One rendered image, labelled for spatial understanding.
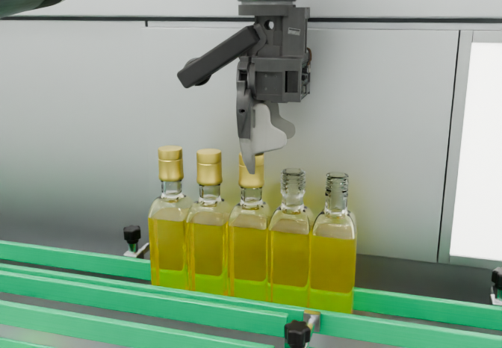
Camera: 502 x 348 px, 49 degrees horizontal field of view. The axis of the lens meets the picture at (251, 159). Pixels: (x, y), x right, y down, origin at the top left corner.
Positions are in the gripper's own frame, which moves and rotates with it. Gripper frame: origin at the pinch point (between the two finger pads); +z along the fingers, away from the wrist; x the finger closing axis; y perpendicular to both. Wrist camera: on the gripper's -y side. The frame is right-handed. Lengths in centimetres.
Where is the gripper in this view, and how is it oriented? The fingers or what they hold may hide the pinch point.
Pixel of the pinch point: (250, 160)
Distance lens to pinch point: 73.6
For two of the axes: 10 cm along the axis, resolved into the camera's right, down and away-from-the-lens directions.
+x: 2.6, -2.6, 9.3
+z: 0.0, 9.6, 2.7
